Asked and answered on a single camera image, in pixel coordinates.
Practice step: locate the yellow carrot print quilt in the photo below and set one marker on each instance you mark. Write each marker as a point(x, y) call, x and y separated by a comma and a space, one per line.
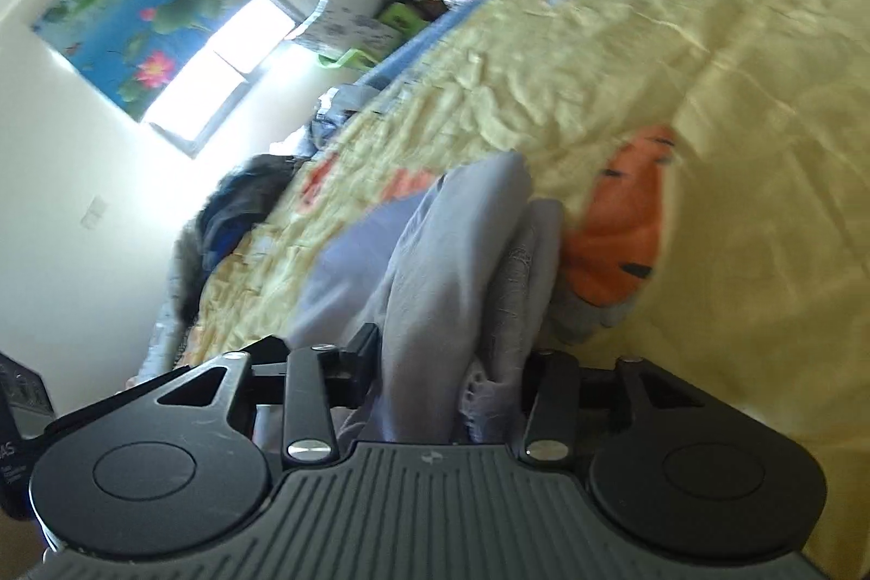
point(760, 292)

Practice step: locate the floral white pillow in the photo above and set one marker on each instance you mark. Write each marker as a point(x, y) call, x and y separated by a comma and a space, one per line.
point(332, 30)

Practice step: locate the green plastic stool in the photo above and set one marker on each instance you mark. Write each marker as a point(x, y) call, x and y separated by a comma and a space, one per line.
point(398, 16)

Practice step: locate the white wall switch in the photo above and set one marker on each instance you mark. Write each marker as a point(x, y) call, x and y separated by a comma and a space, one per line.
point(94, 214)

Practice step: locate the lotus pond poster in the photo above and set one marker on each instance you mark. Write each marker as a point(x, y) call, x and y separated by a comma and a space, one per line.
point(130, 50)

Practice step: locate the folded dark clothes stack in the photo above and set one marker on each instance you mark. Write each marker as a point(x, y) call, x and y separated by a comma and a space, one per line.
point(242, 200)

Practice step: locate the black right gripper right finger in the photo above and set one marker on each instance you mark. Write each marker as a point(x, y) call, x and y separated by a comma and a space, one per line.
point(550, 393)

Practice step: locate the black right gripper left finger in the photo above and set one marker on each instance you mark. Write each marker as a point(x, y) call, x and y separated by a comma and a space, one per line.
point(349, 371)

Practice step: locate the window with bright light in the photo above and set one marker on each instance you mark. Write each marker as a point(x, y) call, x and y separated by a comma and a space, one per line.
point(194, 105)

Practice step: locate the light lavender lace garment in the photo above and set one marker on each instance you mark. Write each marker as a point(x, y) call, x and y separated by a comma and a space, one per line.
point(458, 279)

